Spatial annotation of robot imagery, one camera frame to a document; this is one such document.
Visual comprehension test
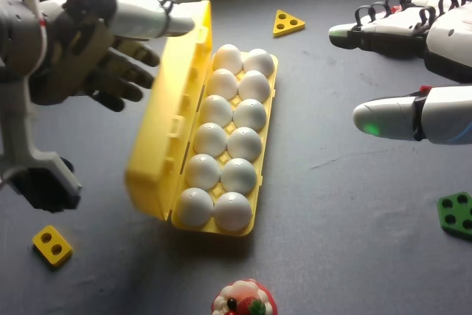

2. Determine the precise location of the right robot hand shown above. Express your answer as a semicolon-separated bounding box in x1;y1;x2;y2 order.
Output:
327;0;472;146

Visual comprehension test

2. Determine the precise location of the yellow rectangular holed block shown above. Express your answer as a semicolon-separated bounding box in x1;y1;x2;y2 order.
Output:
32;224;74;269

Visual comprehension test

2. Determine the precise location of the yellow egg carton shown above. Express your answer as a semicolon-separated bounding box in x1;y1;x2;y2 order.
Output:
124;0;280;237

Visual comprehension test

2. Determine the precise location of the toy strawberry cake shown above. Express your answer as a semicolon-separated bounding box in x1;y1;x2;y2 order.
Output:
210;278;278;315

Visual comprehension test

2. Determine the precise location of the yellow triangle holed block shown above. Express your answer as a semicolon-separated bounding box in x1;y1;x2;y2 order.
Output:
272;9;307;38

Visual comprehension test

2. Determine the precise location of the green holed block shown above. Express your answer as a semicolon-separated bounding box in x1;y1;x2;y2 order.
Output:
437;191;472;241

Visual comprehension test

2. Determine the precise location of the grey table cloth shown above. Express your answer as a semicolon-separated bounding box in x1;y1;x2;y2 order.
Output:
0;0;472;315

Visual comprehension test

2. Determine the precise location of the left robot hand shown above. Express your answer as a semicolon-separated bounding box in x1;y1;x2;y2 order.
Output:
29;0;196;114

